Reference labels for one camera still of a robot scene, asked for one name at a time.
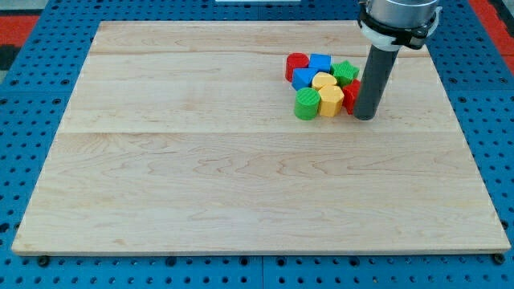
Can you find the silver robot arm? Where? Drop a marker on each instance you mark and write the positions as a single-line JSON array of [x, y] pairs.
[[392, 24]]

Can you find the red cylinder block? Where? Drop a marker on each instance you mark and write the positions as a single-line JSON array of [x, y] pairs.
[[293, 61]]

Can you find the light wooden board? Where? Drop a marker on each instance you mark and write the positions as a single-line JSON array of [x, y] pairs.
[[179, 138]]

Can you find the blue cube block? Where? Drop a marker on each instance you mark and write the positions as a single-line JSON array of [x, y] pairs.
[[321, 62]]

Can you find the yellow half-round block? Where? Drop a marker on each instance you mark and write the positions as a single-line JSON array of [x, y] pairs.
[[322, 79]]

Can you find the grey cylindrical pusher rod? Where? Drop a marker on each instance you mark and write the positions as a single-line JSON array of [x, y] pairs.
[[378, 67]]

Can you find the green star block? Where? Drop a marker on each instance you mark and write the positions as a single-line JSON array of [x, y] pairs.
[[344, 72]]

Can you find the blue triangle block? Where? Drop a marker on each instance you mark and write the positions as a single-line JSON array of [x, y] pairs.
[[302, 77]]

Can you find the green cylinder block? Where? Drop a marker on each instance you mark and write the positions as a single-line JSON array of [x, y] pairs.
[[306, 103]]

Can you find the yellow hexagon block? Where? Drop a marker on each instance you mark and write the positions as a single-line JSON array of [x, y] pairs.
[[331, 99]]

